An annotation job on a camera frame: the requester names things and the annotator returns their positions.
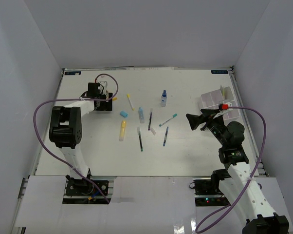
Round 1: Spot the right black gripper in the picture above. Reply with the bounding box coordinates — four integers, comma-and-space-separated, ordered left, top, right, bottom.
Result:
186, 109, 228, 147

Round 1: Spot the teal capped white marker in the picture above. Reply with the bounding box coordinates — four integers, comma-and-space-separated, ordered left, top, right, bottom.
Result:
159, 114, 177, 127

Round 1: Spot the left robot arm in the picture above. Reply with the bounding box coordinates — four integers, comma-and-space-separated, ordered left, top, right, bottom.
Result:
49, 81, 113, 195

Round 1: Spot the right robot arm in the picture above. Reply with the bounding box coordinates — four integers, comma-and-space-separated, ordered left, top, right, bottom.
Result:
186, 104, 289, 234

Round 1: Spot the white compartment organizer tray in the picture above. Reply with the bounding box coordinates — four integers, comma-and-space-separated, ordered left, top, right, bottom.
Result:
198, 86, 240, 124

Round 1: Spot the blue highlighter cap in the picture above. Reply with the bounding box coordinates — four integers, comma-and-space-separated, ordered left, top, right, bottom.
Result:
120, 111, 128, 118

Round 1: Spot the yellow capped white marker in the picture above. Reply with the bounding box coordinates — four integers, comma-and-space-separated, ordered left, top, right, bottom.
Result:
127, 94, 135, 111

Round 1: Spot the yellow highlighter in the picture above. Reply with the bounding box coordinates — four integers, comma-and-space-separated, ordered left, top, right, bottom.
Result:
119, 120, 127, 141

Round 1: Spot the blue highlighter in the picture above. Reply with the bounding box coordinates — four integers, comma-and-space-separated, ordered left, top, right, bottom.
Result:
138, 107, 145, 123

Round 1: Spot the blue gel pen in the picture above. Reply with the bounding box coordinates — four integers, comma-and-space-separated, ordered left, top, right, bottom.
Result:
163, 126, 169, 146

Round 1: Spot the small blue spray bottle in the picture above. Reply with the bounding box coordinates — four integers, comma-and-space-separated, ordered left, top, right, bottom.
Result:
161, 90, 167, 107

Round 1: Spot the dark green gel pen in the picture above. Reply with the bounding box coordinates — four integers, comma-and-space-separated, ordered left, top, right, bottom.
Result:
137, 127, 143, 152

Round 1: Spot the right blue corner label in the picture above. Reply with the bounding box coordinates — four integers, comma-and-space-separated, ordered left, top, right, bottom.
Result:
211, 70, 228, 75

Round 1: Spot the blue corner label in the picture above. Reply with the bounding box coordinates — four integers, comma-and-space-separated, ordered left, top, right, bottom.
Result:
211, 70, 228, 75
64, 71, 81, 76

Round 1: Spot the left blue corner label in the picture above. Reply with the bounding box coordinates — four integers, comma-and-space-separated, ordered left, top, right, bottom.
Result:
64, 71, 81, 76

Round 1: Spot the purple gel pen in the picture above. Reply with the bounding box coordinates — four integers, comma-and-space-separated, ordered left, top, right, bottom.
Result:
148, 108, 153, 131

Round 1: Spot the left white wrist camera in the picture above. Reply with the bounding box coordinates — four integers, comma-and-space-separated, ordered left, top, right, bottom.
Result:
98, 81, 108, 94

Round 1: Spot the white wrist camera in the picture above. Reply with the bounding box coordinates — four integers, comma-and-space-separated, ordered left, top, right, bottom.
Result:
98, 81, 108, 94
218, 101, 235, 115

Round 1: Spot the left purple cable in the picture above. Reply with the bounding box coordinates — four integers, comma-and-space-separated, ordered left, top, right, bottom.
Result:
33, 73, 119, 204

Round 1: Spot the purple cable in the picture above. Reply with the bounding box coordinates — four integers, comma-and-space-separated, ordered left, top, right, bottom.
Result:
33, 73, 119, 204
195, 106, 267, 234

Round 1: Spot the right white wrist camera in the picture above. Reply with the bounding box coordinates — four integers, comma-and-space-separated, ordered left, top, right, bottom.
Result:
218, 101, 235, 115

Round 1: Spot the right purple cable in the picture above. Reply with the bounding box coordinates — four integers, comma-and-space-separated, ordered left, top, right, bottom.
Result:
195, 106, 267, 234

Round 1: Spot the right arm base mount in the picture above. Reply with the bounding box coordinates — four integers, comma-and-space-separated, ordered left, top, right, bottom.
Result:
189, 179, 227, 207

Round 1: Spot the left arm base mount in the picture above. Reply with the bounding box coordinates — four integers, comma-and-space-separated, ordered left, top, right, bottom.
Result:
65, 175, 109, 196

